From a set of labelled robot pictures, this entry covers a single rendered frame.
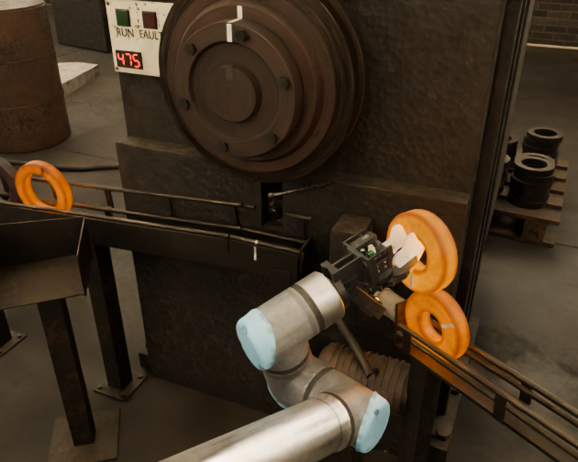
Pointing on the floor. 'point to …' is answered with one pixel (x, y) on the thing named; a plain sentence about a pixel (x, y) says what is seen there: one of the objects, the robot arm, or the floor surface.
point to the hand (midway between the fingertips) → (420, 242)
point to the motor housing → (393, 377)
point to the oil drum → (19, 79)
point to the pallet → (531, 187)
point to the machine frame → (373, 177)
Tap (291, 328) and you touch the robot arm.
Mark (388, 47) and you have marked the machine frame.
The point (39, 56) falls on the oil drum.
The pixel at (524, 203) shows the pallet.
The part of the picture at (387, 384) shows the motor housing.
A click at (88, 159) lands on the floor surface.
